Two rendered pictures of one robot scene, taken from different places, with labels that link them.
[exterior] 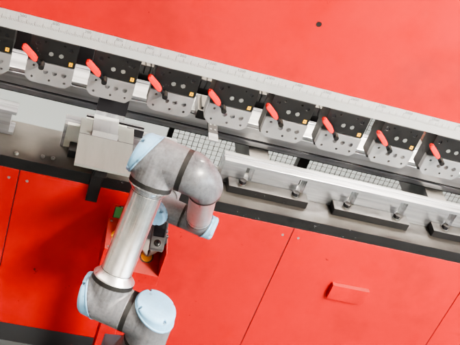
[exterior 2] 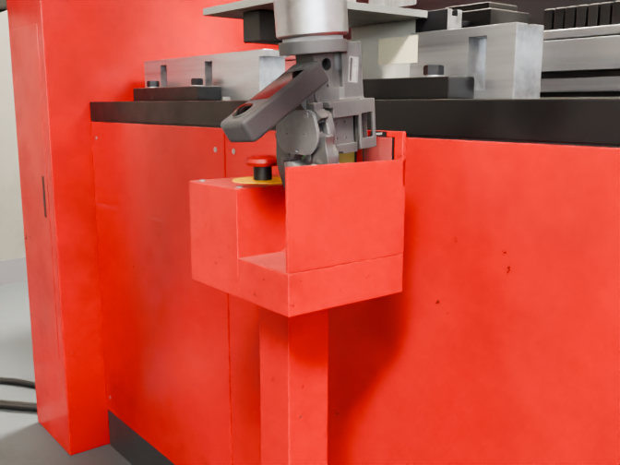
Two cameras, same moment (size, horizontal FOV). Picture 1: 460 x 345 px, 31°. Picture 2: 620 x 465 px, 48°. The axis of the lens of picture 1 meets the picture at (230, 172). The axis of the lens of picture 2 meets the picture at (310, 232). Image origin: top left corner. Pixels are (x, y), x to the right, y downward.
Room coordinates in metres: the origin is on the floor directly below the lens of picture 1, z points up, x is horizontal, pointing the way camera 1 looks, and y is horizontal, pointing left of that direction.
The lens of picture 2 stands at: (1.82, -0.53, 0.87)
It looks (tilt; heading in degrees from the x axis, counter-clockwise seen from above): 10 degrees down; 66
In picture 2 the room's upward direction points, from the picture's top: straight up
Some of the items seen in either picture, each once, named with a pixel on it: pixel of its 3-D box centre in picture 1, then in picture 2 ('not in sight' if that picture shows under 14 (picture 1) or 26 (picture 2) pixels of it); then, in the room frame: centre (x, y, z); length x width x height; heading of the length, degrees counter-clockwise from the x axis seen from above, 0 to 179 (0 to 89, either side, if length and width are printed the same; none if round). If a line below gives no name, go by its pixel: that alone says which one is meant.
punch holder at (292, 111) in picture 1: (286, 113); not in sight; (2.53, -0.11, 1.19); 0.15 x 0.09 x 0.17; 105
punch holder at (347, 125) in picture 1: (339, 126); not in sight; (2.58, -0.30, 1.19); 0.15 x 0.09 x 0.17; 105
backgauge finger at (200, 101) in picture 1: (212, 119); not in sight; (2.63, 0.13, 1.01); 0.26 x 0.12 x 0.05; 15
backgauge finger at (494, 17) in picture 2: not in sight; (453, 18); (2.53, 0.49, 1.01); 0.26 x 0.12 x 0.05; 15
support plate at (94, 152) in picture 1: (105, 146); (316, 13); (2.24, 0.41, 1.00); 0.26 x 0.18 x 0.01; 15
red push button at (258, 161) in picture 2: not in sight; (262, 170); (2.10, 0.25, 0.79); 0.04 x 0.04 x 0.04
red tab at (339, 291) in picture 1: (348, 294); not in sight; (2.50, -0.58, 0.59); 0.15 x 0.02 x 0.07; 105
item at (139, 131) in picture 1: (114, 125); (402, 26); (2.39, 0.42, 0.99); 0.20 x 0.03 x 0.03; 105
